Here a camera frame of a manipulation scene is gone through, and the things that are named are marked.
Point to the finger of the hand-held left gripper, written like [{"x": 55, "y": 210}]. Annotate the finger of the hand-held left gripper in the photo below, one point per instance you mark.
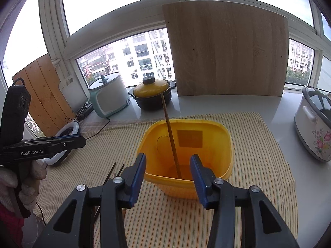
[{"x": 72, "y": 142}]

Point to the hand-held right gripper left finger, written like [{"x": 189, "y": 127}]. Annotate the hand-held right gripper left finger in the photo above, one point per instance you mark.
[{"x": 138, "y": 175}]

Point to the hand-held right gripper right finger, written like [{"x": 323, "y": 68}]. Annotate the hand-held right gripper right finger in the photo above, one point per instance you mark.
[{"x": 197, "y": 180}]

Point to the black chopstick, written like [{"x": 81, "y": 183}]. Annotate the black chopstick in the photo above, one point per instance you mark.
[{"x": 110, "y": 173}]

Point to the yellow plastic container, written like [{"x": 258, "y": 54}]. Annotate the yellow plastic container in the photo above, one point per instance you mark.
[{"x": 219, "y": 144}]

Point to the light brown wooden chopstick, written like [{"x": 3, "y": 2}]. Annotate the light brown wooden chopstick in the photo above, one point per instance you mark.
[{"x": 170, "y": 134}]

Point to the person's left hand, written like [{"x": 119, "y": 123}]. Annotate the person's left hand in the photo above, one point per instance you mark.
[{"x": 31, "y": 191}]

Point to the dark brown wooden chopstick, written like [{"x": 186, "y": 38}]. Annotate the dark brown wooden chopstick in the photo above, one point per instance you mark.
[{"x": 121, "y": 171}]

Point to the black metal shears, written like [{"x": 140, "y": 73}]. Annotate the black metal shears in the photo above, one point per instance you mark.
[{"x": 84, "y": 109}]

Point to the orange wooden board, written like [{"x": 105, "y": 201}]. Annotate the orange wooden board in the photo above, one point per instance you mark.
[{"x": 44, "y": 87}]

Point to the white cutting board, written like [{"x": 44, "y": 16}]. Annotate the white cutting board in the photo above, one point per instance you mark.
[{"x": 73, "y": 95}]

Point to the white and teal rice cooker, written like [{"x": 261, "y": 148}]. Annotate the white and teal rice cooker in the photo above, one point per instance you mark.
[{"x": 108, "y": 100}]

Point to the striped cloth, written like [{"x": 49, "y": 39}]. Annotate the striped cloth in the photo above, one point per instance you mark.
[{"x": 258, "y": 160}]

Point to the black pot with yellow lid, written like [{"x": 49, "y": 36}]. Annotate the black pot with yellow lid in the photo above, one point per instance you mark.
[{"x": 152, "y": 93}]

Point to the apartment buildings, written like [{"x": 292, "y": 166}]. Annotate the apartment buildings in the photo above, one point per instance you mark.
[{"x": 139, "y": 54}]

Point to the white floral pot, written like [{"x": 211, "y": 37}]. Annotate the white floral pot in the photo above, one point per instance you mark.
[{"x": 310, "y": 134}]

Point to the light wooden board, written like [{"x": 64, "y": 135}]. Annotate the light wooden board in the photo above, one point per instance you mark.
[{"x": 227, "y": 51}]

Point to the white window frame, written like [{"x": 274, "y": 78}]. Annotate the white window frame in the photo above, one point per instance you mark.
[{"x": 55, "y": 44}]

